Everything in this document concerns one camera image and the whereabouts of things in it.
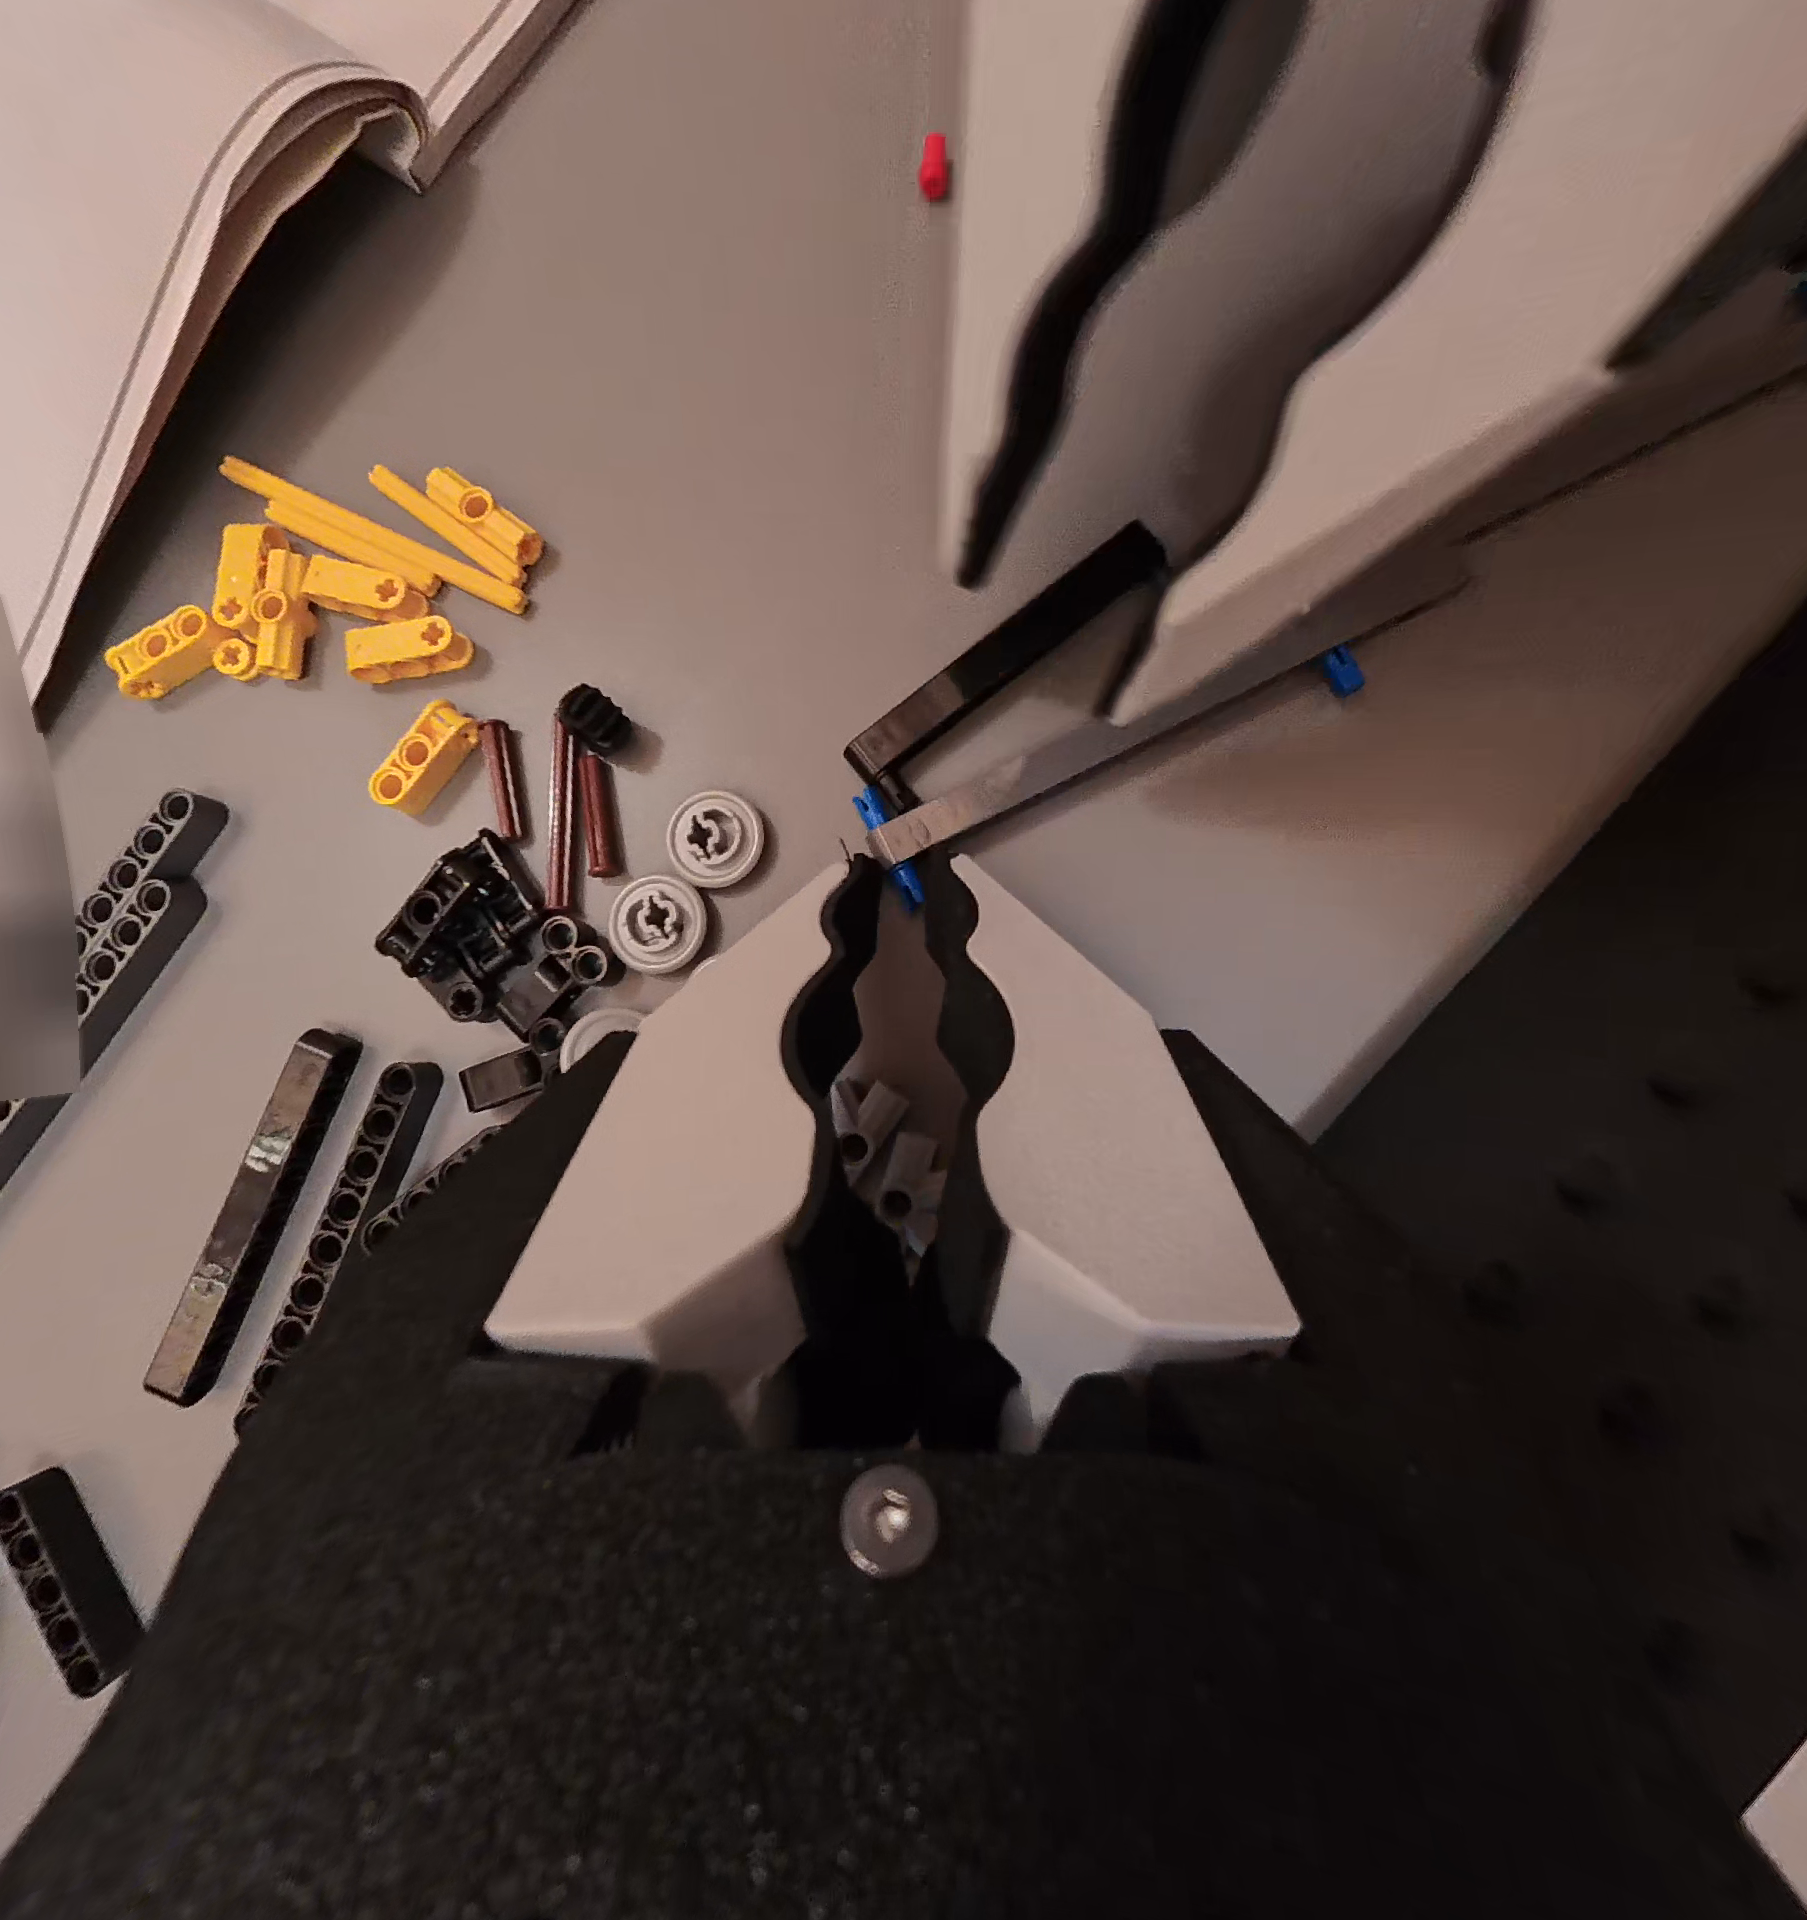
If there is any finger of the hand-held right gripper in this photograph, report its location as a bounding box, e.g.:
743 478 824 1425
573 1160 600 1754
1095 0 1807 719
941 0 1222 588

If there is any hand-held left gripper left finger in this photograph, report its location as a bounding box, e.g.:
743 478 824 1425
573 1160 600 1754
486 858 883 1448

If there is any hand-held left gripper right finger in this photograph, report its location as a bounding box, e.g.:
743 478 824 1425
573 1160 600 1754
919 855 1301 1448

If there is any long dark grey lego beam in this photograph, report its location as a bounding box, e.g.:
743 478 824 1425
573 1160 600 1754
866 261 1807 878

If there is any pile of yellow lego pieces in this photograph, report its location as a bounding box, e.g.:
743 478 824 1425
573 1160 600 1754
104 455 546 819

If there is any short black lego beam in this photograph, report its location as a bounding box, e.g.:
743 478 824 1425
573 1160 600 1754
0 1465 147 1699

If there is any pile of black grey parts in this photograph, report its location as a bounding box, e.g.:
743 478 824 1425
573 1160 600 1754
363 683 948 1262

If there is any black perforated panel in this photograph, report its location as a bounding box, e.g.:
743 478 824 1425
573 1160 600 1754
1300 570 1807 1787

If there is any stack of dark grey beams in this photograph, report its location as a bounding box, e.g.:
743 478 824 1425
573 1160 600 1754
0 789 230 1262

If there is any open instruction booklet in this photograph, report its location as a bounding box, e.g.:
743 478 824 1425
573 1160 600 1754
0 0 589 729

